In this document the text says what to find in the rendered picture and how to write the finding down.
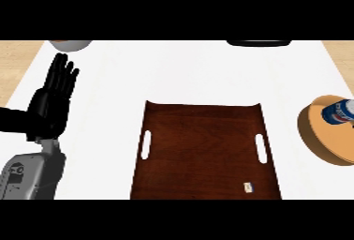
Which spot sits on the round tan wooden tray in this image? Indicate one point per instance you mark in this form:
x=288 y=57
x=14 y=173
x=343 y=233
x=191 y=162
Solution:
x=325 y=137

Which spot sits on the dark brown wooden tray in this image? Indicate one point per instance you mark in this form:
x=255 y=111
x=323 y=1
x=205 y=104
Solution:
x=202 y=150

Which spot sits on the blue and white can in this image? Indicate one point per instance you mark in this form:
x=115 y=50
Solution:
x=338 y=112

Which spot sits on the black flat object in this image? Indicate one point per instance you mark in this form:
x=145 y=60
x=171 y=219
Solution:
x=258 y=42

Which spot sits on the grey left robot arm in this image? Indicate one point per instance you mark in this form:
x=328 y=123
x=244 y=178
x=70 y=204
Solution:
x=28 y=175

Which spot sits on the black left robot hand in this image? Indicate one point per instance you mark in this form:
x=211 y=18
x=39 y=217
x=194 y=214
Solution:
x=48 y=103

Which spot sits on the grey bowl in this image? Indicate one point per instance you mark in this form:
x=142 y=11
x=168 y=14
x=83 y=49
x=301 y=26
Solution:
x=70 y=44

